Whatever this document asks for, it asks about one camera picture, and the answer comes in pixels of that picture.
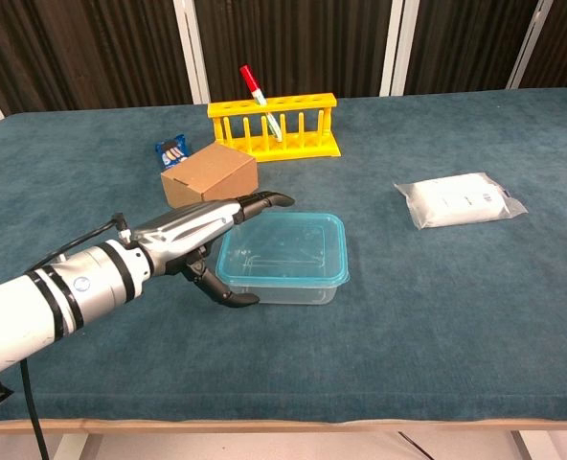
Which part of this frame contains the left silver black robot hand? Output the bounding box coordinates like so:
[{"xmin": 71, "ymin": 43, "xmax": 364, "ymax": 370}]
[{"xmin": 128, "ymin": 190, "xmax": 297, "ymax": 307}]

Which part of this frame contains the clear blue plastic container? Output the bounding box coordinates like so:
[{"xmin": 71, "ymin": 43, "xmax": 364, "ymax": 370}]
[{"xmin": 215, "ymin": 212, "xmax": 352, "ymax": 290}]

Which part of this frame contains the brown cardboard box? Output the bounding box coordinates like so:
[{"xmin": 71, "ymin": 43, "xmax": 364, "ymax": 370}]
[{"xmin": 160, "ymin": 142, "xmax": 260, "ymax": 209}]

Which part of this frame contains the blue cookie snack packet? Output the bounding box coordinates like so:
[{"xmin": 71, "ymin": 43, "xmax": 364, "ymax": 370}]
[{"xmin": 154, "ymin": 133, "xmax": 191, "ymax": 171}]

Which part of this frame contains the yellow test tube rack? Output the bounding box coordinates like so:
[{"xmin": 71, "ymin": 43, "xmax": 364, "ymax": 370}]
[{"xmin": 206, "ymin": 92, "xmax": 343, "ymax": 163}]

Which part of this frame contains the red capped test tube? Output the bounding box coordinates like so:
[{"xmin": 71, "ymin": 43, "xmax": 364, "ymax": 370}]
[{"xmin": 238, "ymin": 64, "xmax": 284, "ymax": 143}]

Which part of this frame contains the white wet wipes pack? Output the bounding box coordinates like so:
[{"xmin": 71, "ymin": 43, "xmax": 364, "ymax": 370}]
[{"xmin": 393, "ymin": 172, "xmax": 530, "ymax": 231}]

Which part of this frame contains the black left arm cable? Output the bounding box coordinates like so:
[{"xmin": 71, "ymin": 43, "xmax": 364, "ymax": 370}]
[{"xmin": 19, "ymin": 213, "xmax": 127, "ymax": 460}]

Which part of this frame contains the black floor cable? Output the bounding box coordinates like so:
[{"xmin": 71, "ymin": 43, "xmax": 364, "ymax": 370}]
[{"xmin": 397, "ymin": 430, "xmax": 436, "ymax": 460}]

